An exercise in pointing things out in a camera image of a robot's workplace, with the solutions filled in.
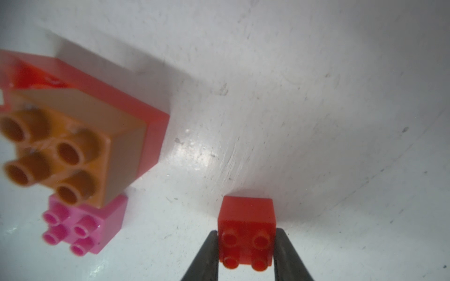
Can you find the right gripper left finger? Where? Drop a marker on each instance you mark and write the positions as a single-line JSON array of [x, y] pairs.
[[205, 265]]

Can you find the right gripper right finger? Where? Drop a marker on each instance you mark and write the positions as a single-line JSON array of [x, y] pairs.
[[288, 265]]

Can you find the small red lego brick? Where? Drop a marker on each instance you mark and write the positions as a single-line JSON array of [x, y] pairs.
[[246, 227]]

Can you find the pink lego brick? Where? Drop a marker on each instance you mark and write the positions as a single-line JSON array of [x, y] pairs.
[[85, 228]]

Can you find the brown lego brick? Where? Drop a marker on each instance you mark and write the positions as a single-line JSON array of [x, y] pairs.
[[86, 150]]

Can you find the red long lego brick front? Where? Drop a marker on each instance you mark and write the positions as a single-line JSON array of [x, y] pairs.
[[21, 71]]

